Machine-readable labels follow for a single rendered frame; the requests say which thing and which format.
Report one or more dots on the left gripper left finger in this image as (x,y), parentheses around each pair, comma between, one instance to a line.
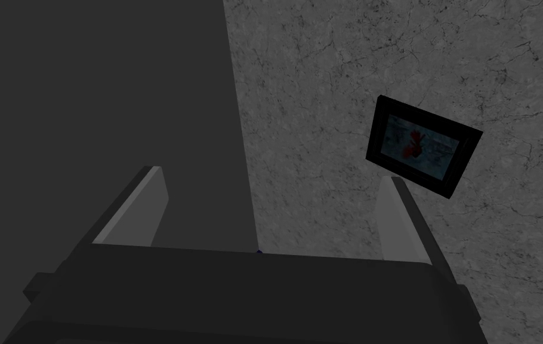
(135,215)

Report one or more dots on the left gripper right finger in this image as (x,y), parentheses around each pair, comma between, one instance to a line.
(403,224)

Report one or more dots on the black framed wall picture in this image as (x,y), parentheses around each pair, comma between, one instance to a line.
(419,145)

